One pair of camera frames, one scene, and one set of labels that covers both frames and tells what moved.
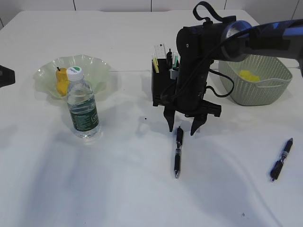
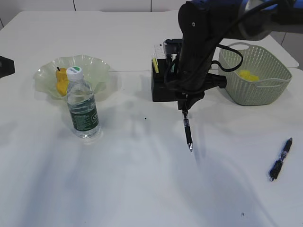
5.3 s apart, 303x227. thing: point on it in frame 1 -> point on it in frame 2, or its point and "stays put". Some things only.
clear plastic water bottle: (82, 105) stays put
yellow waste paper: (246, 74) stays put
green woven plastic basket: (259, 80) stays put
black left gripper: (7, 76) -> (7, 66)
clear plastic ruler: (160, 51) stays put
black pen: (177, 156) -> (187, 127)
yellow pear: (62, 81) stays put
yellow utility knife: (156, 65) stays put
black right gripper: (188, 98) -> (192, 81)
